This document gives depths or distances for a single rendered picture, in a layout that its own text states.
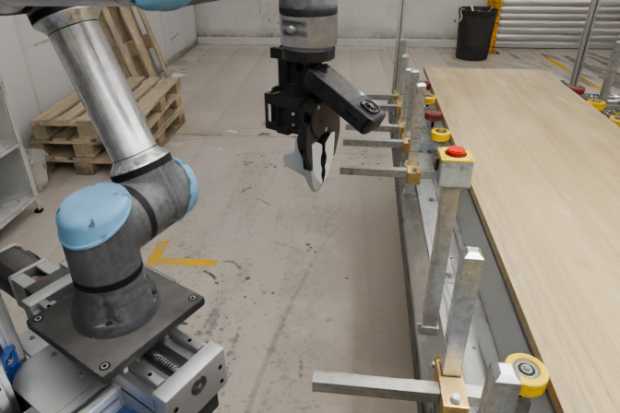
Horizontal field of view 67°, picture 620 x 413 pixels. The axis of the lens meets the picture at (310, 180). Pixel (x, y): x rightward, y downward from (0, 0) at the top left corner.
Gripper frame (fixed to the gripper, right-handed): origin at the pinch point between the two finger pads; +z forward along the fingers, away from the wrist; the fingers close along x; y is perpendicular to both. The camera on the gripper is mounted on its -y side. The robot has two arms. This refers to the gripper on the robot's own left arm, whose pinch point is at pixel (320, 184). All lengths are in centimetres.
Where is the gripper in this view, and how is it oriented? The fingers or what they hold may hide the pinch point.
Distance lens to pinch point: 70.9
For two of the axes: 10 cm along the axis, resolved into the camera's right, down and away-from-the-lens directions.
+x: -5.5, 3.9, -7.4
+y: -8.3, -2.5, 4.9
